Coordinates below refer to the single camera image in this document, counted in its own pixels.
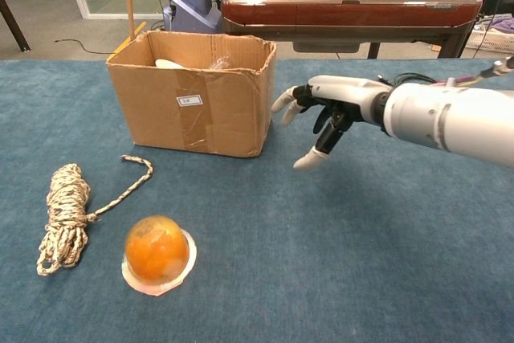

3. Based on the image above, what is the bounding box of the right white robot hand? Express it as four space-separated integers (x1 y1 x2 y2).
271 75 393 170

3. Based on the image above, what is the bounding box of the brown cardboard box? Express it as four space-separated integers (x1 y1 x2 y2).
105 30 278 158

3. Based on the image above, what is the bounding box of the orange jelly dome cup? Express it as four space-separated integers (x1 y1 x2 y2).
120 215 198 297

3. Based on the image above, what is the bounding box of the beige rope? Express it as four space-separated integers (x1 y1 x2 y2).
35 154 154 277

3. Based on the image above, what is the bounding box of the dark wood mahjong table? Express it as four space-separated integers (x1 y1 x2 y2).
221 0 483 59

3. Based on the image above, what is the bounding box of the white plastic basket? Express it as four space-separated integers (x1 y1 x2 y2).
465 17 514 55

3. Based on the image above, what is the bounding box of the blue felt table mat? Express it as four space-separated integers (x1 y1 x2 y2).
0 58 514 343

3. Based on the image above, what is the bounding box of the purple cloth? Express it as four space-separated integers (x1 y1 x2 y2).
490 16 514 34

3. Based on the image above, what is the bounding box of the white paper cup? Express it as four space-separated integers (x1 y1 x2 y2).
154 58 186 71

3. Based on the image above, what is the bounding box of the dark wooden table leg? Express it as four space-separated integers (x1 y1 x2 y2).
0 0 31 53

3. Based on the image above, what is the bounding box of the coiled black cable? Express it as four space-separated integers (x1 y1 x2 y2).
377 73 433 86

